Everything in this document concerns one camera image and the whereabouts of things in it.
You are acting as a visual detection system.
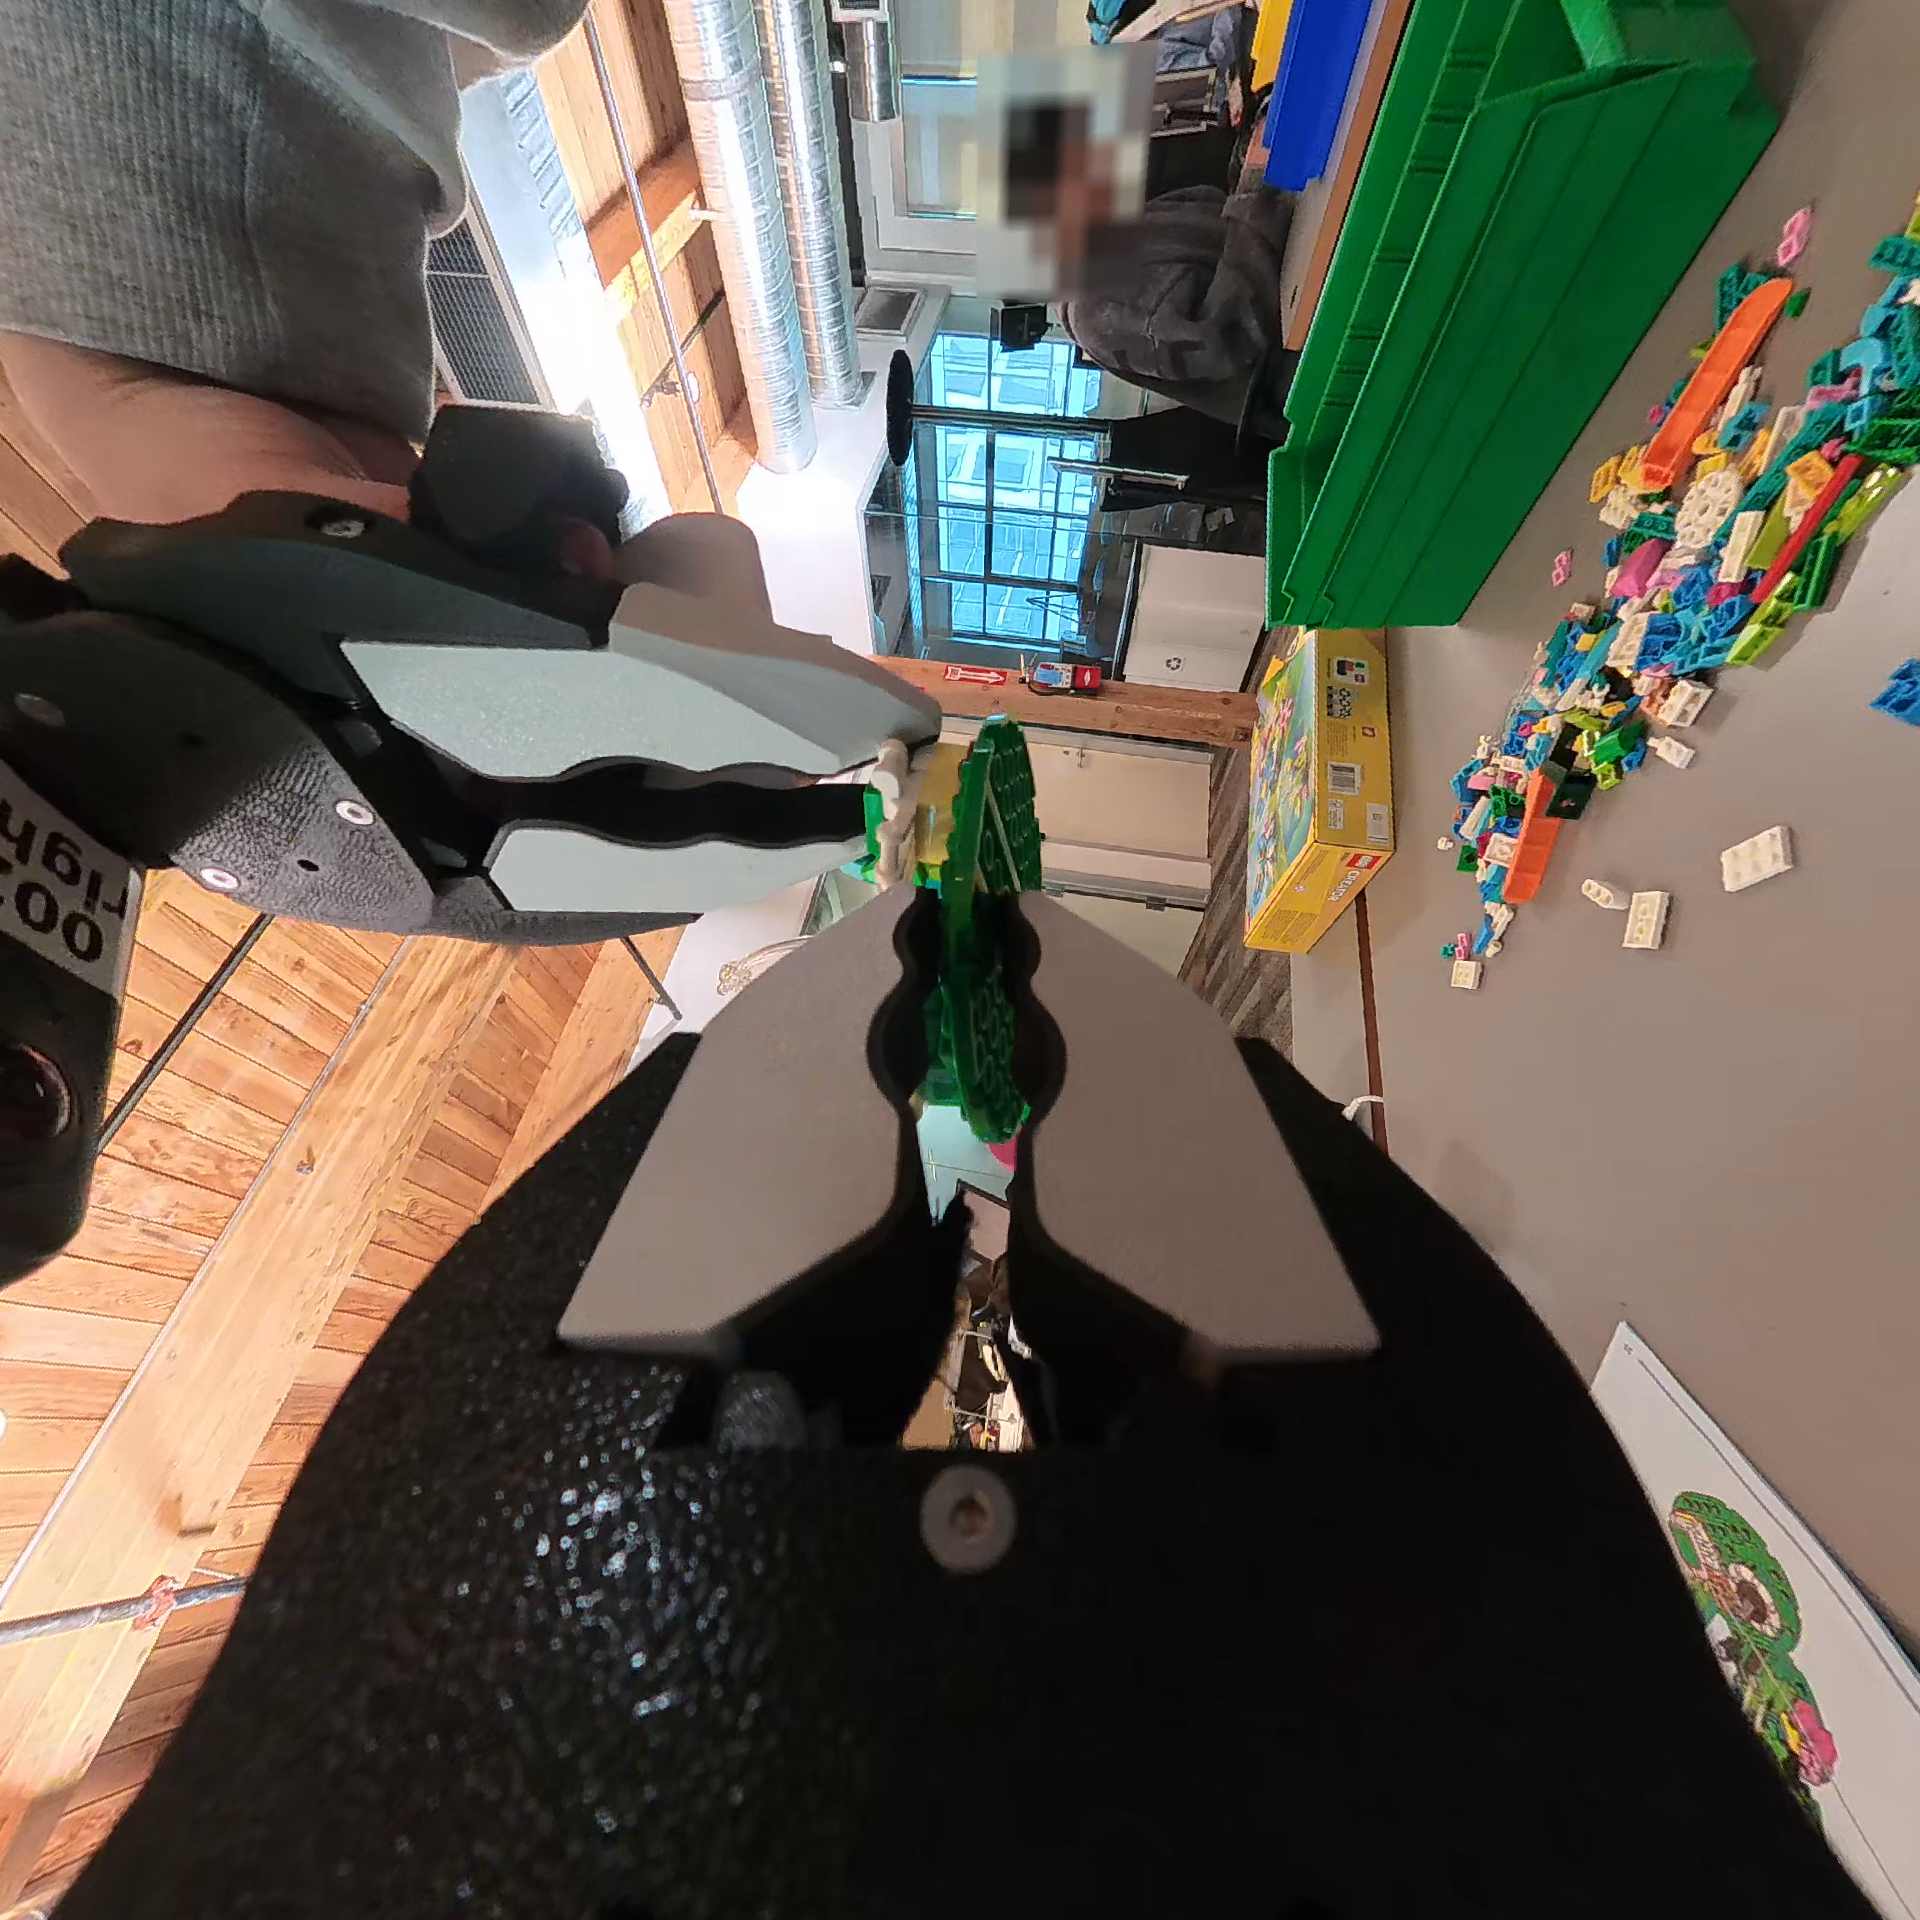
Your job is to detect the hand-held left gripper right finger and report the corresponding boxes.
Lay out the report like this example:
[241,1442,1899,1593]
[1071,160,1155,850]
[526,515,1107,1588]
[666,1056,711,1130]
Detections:
[1007,891,1384,1402]

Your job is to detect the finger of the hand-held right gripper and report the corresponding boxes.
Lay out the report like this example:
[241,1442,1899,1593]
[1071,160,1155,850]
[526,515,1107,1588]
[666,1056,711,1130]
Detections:
[343,512,944,784]
[483,766,911,921]

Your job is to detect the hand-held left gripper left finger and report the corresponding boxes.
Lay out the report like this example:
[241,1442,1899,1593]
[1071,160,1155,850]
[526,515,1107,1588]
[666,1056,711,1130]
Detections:
[559,885,975,1402]

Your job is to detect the green lego flower model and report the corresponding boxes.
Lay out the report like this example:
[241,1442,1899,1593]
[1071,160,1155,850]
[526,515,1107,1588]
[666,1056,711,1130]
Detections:
[863,717,1047,1174]

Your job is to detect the lego instruction booklet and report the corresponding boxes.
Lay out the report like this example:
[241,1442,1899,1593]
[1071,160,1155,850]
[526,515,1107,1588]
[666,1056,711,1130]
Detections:
[1591,1323,1920,1906]

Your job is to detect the person's right forearm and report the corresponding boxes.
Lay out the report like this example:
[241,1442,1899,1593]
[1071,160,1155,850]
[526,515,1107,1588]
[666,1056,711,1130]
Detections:
[0,0,591,441]

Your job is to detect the yellow lego box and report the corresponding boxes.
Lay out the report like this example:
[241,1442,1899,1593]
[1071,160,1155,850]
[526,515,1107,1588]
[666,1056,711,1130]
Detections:
[1246,626,1396,956]

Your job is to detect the pile of colourful lego bricks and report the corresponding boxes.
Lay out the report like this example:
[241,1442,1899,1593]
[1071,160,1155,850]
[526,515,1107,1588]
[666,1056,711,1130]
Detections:
[1441,195,1920,993]

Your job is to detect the person's right hand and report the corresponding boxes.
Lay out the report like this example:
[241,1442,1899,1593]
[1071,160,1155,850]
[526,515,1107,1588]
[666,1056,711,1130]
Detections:
[0,333,423,560]

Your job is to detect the large glass window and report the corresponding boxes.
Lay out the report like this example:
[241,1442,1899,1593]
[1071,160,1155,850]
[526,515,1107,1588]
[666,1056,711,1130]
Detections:
[907,333,1144,648]

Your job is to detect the white recycling bin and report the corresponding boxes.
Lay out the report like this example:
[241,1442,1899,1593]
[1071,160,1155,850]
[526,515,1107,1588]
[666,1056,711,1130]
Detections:
[1118,540,1272,692]

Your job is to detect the nested green plastic bins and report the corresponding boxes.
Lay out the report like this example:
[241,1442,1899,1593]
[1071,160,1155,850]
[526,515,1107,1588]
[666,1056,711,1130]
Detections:
[1265,0,1780,628]

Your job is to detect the large duct with vent grille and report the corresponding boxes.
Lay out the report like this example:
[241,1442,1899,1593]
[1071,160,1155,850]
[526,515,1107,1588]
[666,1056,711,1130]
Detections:
[423,66,634,425]

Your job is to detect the silver ventilation duct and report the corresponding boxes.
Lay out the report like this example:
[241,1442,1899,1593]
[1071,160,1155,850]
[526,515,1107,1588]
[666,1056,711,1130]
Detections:
[756,0,873,409]
[662,0,822,476]

